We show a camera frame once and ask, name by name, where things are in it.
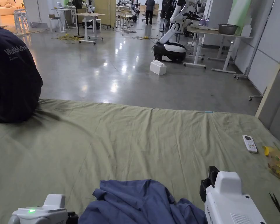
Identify bed with pale green sheet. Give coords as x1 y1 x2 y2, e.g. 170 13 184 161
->
0 98 280 224

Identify white humanoid robot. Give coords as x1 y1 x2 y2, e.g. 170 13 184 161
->
82 0 101 30

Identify wooden top standing desk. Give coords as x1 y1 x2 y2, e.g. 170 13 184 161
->
73 13 106 45

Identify white remote control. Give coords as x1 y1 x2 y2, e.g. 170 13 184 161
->
242 135 258 154

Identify white toy brick block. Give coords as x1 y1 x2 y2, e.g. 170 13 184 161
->
150 60 167 76

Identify white stool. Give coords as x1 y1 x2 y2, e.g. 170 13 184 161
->
49 14 62 33

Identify grey padded headboard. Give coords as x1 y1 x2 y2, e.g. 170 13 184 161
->
255 63 280 146

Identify stack of white stools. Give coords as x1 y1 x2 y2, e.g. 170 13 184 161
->
13 9 32 35

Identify black tweezers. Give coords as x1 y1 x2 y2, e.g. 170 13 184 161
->
269 192 280 219

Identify white desk with laptop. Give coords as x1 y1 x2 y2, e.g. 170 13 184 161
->
51 2 76 33

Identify clear bag of coloured stickers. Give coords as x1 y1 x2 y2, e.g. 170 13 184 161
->
262 143 280 182

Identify dark blue shirt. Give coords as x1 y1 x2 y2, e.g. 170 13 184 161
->
78 179 208 224

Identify black floor fan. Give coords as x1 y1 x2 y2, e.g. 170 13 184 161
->
72 0 85 38

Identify yellow cable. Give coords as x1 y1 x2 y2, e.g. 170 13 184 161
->
52 33 83 44

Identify white and black wheeled robot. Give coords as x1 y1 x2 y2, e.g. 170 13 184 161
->
153 0 188 63

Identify white table with metal bowl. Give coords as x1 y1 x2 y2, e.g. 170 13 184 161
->
183 23 253 74

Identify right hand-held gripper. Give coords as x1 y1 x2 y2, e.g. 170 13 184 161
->
199 165 267 224

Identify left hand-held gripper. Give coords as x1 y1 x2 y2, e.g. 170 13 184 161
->
7 194 79 224

